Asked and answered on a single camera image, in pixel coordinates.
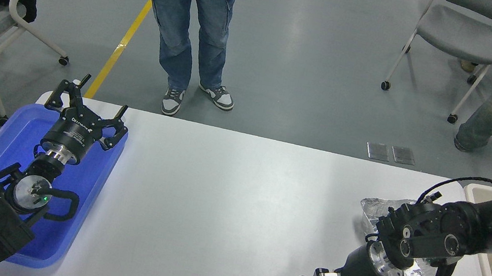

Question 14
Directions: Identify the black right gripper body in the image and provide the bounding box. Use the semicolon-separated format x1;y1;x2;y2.
336;241;395;276

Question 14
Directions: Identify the metal floor plate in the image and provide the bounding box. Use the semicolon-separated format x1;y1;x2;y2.
390;145;417;166
365;141;392;162

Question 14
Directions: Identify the grey chair with castors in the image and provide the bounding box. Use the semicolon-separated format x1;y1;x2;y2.
377;0;492;131

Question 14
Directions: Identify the blue plastic tray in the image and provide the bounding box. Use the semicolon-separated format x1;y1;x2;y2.
0;98;131;276

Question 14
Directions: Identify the crumpled silver foil tray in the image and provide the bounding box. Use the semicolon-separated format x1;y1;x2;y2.
348;191;463;276

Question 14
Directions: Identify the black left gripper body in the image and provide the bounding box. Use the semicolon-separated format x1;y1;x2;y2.
38;106;104;168

